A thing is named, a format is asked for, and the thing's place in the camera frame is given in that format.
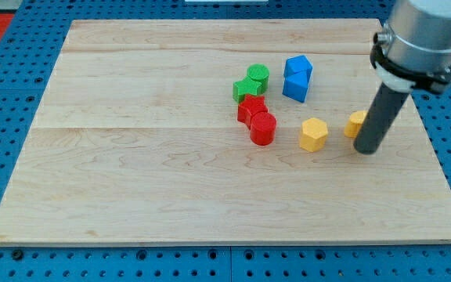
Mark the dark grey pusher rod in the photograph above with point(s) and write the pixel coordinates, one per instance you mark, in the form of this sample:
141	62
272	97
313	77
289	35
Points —
382	112

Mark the black and white rod clamp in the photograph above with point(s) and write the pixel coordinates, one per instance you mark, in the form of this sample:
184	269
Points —
404	67

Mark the yellow heart block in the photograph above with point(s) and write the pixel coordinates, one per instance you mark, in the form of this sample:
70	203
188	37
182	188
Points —
354	123

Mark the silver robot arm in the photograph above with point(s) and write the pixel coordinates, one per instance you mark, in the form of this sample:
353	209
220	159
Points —
426	23

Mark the blue triangle block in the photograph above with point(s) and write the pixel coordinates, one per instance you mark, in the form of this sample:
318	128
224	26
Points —
295	86

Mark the yellow hexagon block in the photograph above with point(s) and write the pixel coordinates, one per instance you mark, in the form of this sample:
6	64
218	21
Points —
313	134

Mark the blue pentagon block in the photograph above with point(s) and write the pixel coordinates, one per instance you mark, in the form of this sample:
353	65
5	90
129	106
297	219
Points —
298	64

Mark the red cylinder block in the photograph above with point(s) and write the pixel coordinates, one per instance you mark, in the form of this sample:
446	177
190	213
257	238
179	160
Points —
263	128

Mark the green cylinder block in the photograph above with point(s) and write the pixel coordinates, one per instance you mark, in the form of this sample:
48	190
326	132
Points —
259	73

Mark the red star block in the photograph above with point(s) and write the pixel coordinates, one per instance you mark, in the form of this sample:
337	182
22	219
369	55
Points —
249	107

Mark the green star block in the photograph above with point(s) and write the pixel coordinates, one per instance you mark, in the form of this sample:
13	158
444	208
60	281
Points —
246	86

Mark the light wooden board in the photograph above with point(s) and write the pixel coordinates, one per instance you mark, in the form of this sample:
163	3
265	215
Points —
136	143

